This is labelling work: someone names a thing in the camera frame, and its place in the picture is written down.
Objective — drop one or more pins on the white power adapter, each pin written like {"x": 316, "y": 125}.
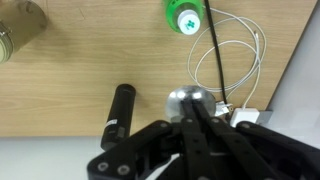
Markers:
{"x": 244, "y": 114}

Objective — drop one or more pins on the small silver plug connector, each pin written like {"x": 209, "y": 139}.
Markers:
{"x": 222, "y": 108}

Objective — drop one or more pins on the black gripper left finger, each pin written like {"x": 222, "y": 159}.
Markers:
{"x": 177, "y": 151}

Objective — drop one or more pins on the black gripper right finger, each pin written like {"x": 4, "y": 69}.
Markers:
{"x": 252, "y": 152}

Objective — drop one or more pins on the upright green plastic bottle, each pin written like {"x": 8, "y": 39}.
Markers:
{"x": 184, "y": 16}

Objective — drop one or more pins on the silver metal funnel filter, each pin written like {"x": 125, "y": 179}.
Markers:
{"x": 181, "y": 102}

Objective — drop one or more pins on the black cylinder device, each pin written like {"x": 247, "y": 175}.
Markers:
{"x": 119, "y": 119}

